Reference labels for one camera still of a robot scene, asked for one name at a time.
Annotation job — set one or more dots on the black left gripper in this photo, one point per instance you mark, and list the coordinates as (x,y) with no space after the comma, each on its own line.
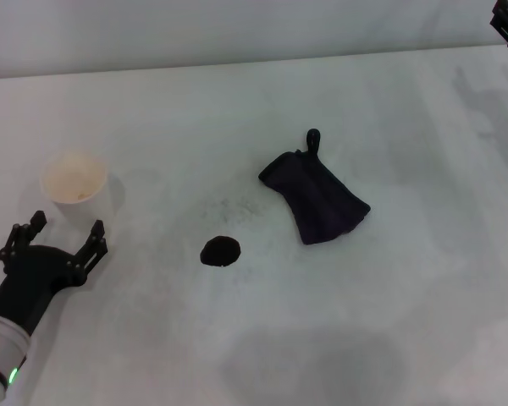
(29,283)

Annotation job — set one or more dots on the small black lump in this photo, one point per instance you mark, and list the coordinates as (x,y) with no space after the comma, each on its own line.
(220,251)

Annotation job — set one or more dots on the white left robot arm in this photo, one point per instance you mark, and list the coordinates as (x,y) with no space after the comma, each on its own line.
(0,359)

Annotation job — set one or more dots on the dark purple rag with loop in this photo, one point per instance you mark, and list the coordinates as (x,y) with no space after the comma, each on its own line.
(317,199)

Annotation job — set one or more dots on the white paper cup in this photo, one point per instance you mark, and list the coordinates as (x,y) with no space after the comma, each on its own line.
(80,190)

